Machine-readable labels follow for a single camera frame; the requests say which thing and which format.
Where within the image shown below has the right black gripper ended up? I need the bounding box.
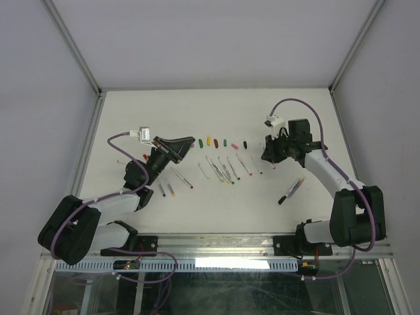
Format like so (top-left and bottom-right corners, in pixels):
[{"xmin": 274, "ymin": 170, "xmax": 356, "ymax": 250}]
[{"xmin": 261, "ymin": 131, "xmax": 295, "ymax": 163}]

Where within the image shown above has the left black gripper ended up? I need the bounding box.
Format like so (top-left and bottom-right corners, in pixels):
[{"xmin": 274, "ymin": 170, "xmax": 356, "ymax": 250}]
[{"xmin": 144, "ymin": 136, "xmax": 195, "ymax": 186}]

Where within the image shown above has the pink cap marker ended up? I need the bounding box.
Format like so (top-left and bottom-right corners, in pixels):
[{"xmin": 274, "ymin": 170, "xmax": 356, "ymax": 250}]
[{"xmin": 236, "ymin": 154, "xmax": 253, "ymax": 176}]

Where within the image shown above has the light green cap marker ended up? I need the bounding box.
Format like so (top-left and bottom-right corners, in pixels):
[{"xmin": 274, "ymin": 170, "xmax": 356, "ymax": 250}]
[{"xmin": 198, "ymin": 163, "xmax": 210, "ymax": 179}]

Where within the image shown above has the grey barrel marker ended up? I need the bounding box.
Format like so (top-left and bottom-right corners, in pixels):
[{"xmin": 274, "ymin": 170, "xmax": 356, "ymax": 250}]
[{"xmin": 286, "ymin": 177, "xmax": 306, "ymax": 198}]

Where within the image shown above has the blue cap marker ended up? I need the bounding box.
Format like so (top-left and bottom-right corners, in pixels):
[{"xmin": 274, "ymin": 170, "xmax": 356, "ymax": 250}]
[{"xmin": 157, "ymin": 183, "xmax": 166, "ymax": 197}]

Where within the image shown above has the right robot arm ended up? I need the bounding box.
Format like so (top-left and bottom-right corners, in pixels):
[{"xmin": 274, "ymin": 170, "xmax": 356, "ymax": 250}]
[{"xmin": 261, "ymin": 115, "xmax": 387, "ymax": 254}]

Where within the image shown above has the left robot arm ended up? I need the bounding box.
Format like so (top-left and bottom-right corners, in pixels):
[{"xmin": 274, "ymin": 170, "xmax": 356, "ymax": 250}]
[{"xmin": 37, "ymin": 131, "xmax": 195, "ymax": 265}]

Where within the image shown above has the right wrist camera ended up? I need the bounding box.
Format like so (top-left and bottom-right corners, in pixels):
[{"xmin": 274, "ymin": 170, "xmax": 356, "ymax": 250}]
[{"xmin": 264, "ymin": 114, "xmax": 285, "ymax": 139}]

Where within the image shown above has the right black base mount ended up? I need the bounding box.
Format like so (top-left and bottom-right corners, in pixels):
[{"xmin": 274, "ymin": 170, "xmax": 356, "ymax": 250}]
[{"xmin": 272, "ymin": 219, "xmax": 333, "ymax": 260}]

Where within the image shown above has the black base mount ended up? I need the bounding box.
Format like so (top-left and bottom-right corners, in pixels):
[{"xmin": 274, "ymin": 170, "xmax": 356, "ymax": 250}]
[
  {"xmin": 272, "ymin": 219, "xmax": 333, "ymax": 260},
  {"xmin": 100, "ymin": 220, "xmax": 158, "ymax": 257}
]

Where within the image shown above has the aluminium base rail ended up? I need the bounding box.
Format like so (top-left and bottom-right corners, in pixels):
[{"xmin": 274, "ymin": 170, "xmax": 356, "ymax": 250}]
[{"xmin": 69, "ymin": 233, "xmax": 394, "ymax": 265}]

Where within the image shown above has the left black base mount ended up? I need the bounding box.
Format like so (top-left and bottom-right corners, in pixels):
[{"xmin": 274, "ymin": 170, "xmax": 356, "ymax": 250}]
[{"xmin": 100, "ymin": 220, "xmax": 158, "ymax": 257}]

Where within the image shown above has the white slotted cable duct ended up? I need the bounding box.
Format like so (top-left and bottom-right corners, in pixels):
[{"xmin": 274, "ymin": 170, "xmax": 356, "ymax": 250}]
[{"xmin": 55, "ymin": 258, "xmax": 299, "ymax": 273}]

